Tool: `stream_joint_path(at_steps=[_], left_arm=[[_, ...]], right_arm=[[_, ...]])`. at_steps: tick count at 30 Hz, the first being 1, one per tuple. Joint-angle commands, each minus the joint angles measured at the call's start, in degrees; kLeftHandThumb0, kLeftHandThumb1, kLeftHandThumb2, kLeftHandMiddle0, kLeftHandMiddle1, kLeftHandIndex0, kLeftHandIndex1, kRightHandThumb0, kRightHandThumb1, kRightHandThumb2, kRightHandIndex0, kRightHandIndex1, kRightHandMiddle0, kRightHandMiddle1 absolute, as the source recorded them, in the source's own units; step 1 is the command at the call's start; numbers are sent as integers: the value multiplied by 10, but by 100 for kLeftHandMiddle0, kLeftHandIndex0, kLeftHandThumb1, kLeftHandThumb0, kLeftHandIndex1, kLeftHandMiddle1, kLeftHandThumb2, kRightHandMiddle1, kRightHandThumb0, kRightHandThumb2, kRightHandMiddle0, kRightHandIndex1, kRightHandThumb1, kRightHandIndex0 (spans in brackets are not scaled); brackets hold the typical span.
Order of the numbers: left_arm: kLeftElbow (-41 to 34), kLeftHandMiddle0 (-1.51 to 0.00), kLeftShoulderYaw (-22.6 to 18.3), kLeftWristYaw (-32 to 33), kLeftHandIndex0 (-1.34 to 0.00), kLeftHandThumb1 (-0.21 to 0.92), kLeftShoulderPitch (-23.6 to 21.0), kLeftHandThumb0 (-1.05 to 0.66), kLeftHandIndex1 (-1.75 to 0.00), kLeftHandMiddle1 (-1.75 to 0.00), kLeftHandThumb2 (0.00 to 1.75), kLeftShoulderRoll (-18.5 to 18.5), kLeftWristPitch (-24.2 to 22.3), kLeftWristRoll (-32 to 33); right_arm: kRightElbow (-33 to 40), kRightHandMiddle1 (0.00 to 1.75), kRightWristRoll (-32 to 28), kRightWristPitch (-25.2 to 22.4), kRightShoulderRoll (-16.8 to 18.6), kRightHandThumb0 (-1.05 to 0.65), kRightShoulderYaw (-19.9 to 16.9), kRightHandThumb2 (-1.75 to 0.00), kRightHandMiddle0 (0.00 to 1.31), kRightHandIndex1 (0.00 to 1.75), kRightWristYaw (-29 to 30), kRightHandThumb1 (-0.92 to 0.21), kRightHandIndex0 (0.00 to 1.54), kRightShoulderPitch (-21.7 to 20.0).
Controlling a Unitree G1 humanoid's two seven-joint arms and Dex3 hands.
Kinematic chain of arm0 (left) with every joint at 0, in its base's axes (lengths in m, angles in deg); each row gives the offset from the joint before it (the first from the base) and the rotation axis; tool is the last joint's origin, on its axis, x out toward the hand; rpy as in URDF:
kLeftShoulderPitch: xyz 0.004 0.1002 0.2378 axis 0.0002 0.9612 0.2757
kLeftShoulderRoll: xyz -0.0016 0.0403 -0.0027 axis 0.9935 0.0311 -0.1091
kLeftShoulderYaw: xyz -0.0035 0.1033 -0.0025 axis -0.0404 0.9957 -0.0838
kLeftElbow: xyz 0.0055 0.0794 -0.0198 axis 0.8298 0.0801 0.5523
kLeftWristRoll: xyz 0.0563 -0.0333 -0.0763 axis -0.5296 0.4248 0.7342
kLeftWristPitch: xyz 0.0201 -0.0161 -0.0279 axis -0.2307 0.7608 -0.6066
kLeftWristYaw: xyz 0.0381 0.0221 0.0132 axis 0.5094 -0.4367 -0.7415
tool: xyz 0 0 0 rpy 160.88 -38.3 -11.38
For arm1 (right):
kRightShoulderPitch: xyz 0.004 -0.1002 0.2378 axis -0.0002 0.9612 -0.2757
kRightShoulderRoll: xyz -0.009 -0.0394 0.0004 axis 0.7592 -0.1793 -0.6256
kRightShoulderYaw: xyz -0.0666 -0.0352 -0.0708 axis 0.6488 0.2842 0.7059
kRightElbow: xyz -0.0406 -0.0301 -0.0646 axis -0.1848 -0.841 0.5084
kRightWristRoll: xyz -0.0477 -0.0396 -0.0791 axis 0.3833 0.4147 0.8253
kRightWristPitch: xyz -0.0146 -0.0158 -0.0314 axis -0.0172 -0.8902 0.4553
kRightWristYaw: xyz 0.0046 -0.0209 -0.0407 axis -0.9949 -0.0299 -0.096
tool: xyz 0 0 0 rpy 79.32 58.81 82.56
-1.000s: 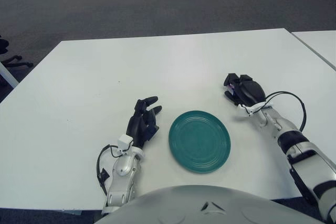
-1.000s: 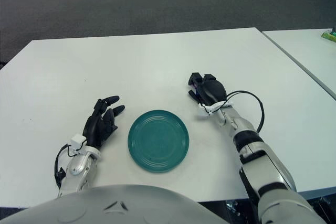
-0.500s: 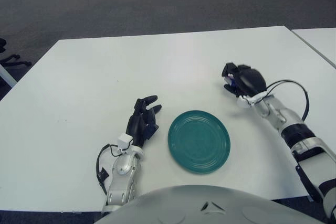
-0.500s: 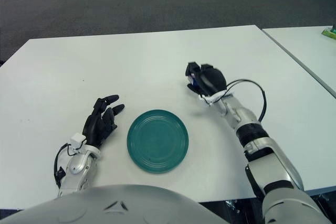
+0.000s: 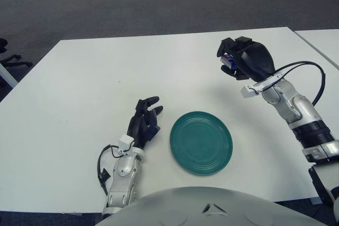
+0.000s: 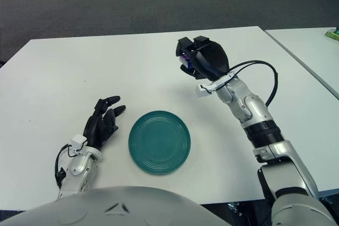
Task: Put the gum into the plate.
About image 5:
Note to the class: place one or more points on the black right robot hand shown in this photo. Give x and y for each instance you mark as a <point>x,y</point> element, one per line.
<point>255,59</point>

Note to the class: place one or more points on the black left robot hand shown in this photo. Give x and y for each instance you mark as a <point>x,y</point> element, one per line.
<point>139,128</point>

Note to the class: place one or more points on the purple gum box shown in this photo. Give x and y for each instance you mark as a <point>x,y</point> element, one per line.
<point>229,61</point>

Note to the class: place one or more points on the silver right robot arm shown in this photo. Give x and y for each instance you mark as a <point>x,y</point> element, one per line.
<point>299,109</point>

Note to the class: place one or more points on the teal ceramic plate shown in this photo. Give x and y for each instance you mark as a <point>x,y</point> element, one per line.
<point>201,144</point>

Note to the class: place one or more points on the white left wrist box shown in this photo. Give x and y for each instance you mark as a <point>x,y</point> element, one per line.
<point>125,141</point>

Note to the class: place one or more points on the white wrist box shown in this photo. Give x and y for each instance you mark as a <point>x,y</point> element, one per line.
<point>125,141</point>
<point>248,91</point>

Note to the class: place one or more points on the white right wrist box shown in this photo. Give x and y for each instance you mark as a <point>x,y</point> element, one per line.
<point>248,91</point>

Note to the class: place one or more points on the grey robot torso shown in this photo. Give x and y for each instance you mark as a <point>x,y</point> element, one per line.
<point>206,210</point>

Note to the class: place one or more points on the white table leg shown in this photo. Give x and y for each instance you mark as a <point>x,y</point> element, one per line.
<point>8,75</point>

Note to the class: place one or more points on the black office chair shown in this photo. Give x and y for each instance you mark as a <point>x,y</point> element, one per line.
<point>10,60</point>

